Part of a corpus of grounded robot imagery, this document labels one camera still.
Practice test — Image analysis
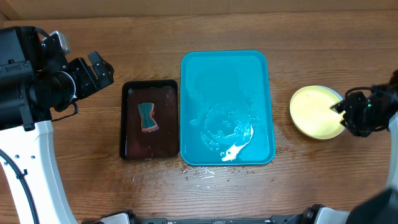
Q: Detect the yellow-green plate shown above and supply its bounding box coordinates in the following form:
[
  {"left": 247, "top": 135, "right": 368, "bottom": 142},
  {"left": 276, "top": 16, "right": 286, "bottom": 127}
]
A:
[{"left": 289, "top": 85, "right": 343, "bottom": 140}]

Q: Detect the green and orange sponge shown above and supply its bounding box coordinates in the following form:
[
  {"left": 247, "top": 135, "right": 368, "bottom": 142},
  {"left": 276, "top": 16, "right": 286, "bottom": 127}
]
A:
[{"left": 137, "top": 102, "right": 159, "bottom": 133}]

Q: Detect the light blue plate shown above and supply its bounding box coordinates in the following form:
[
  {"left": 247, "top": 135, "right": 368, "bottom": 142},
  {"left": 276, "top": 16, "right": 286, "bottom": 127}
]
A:
[{"left": 321, "top": 86, "right": 346, "bottom": 136}]

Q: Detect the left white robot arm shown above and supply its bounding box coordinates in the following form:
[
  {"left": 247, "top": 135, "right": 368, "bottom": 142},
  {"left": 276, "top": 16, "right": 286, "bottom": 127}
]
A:
[{"left": 1, "top": 52, "right": 114, "bottom": 223}]

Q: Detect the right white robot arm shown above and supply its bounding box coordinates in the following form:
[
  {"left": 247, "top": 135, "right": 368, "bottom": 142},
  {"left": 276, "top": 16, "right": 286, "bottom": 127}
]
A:
[{"left": 290, "top": 72, "right": 397, "bottom": 223}]

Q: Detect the black rectangular tray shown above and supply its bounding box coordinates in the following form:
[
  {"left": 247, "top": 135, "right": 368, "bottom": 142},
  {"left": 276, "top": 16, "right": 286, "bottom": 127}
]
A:
[{"left": 119, "top": 80, "right": 180, "bottom": 161}]

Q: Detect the teal plastic tray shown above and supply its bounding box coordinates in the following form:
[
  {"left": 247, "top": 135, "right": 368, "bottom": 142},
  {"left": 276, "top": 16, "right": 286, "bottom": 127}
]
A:
[{"left": 180, "top": 50, "right": 276, "bottom": 166}]

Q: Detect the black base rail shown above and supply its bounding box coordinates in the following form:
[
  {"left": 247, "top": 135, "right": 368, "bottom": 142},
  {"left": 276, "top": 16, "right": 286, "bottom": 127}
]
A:
[{"left": 81, "top": 214, "right": 312, "bottom": 224}]

